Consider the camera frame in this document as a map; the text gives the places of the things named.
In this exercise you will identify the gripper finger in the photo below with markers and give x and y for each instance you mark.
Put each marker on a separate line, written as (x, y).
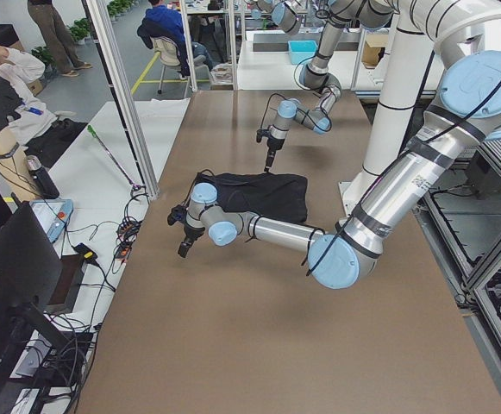
(183, 249)
(268, 164)

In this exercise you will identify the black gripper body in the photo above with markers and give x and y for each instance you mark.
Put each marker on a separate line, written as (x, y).
(272, 148)
(189, 235)

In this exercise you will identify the black graphic t-shirt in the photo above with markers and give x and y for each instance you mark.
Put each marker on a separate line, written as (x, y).
(276, 196)

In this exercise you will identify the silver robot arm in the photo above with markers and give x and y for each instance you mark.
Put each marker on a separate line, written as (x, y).
(465, 112)
(315, 75)

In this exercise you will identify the black power strip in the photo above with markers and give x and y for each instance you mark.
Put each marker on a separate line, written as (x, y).
(126, 234)

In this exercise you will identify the blue teach pendant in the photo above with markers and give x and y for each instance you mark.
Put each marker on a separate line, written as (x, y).
(53, 215)

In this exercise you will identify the black water bottle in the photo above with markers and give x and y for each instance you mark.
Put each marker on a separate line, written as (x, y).
(41, 177)

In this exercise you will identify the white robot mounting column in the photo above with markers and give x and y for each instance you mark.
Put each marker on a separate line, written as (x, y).
(452, 30)

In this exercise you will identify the cardboard box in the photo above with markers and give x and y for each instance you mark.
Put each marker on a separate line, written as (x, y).
(374, 49)

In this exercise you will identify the seated person dark jacket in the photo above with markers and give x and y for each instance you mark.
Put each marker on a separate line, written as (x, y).
(160, 21)

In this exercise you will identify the black computer monitor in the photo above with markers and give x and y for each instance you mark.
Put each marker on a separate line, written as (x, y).
(29, 273)

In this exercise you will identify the aluminium frame cage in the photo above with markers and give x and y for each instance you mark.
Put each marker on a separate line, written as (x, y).
(103, 34)

